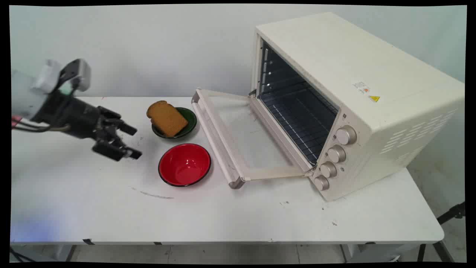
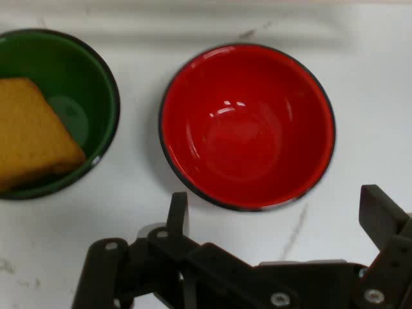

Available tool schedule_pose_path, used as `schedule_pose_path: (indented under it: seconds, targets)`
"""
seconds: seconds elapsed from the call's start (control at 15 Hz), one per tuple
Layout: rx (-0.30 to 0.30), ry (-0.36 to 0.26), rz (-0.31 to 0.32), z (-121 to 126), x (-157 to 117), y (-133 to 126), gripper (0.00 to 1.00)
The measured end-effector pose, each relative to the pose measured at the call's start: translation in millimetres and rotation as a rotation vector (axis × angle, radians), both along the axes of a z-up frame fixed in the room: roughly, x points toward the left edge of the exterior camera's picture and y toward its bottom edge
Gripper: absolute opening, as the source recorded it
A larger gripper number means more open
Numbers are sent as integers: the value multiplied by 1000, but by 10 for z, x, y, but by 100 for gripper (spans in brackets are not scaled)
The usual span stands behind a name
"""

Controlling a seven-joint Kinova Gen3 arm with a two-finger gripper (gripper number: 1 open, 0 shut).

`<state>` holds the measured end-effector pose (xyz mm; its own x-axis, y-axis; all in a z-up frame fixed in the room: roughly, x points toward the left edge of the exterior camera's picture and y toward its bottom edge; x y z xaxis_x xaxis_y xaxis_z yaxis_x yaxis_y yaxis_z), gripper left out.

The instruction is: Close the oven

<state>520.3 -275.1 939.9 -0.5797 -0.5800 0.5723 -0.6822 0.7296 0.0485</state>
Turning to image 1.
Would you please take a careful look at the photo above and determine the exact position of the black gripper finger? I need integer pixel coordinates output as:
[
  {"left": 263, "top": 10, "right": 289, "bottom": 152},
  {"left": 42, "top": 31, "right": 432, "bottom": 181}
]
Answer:
[
  {"left": 92, "top": 128, "right": 143, "bottom": 162},
  {"left": 97, "top": 106, "right": 138, "bottom": 136}
]

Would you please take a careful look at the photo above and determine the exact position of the toaster oven glass door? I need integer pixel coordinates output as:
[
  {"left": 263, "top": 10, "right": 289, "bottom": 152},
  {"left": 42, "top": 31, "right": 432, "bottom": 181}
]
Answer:
[{"left": 191, "top": 88, "right": 313, "bottom": 189}]

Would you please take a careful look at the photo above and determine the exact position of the black tripod leg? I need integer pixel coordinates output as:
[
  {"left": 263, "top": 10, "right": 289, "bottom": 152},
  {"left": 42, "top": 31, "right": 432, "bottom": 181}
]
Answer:
[{"left": 416, "top": 201, "right": 466, "bottom": 262}]

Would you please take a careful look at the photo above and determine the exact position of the cream toaster oven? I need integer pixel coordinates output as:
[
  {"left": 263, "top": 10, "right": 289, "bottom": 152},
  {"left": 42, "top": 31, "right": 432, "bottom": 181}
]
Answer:
[{"left": 250, "top": 12, "right": 466, "bottom": 202}]

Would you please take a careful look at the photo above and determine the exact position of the robot wrist cable bundle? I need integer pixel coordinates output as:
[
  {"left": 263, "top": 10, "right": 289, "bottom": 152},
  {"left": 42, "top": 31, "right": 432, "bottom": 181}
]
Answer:
[{"left": 11, "top": 115, "right": 71, "bottom": 133}]

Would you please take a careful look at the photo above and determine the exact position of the wire oven rack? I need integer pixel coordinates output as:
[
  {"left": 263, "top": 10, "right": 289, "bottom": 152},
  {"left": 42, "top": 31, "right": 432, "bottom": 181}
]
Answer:
[{"left": 260, "top": 83, "right": 339, "bottom": 164}]

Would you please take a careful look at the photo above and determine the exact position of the brown toast slice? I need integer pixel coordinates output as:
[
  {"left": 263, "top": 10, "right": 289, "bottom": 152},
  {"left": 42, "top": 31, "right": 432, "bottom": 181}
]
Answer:
[{"left": 146, "top": 100, "right": 189, "bottom": 137}]

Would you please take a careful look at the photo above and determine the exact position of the red bowl black rim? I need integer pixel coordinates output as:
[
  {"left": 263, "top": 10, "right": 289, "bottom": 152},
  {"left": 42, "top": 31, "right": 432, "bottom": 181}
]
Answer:
[{"left": 158, "top": 143, "right": 212, "bottom": 187}]

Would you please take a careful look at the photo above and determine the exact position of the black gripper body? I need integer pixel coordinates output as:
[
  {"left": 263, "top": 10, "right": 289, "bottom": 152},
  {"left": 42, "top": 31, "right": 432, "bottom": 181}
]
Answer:
[{"left": 31, "top": 90, "right": 122, "bottom": 141}]

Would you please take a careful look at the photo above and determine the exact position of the wrist camera grey mount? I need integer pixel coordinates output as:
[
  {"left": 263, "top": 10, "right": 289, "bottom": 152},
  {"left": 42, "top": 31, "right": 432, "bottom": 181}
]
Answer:
[{"left": 34, "top": 58, "right": 91, "bottom": 94}]

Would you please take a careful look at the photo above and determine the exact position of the dark green bowl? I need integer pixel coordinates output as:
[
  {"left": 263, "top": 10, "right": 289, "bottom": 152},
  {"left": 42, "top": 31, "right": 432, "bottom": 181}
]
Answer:
[{"left": 151, "top": 107, "right": 197, "bottom": 140}]

